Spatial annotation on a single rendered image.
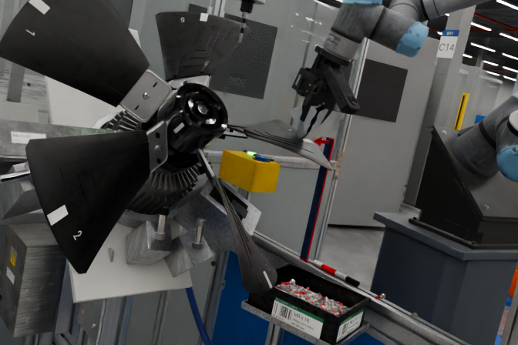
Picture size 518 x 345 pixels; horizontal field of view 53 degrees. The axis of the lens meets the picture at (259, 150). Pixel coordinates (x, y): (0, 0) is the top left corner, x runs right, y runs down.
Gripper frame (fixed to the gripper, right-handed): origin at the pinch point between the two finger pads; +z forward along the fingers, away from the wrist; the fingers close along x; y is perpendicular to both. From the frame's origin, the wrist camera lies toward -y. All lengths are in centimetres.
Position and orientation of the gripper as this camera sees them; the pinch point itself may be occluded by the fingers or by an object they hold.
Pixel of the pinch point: (304, 135)
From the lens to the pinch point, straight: 122.5
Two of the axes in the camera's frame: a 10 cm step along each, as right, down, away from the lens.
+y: -5.5, -5.2, 6.5
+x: -7.4, -0.7, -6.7
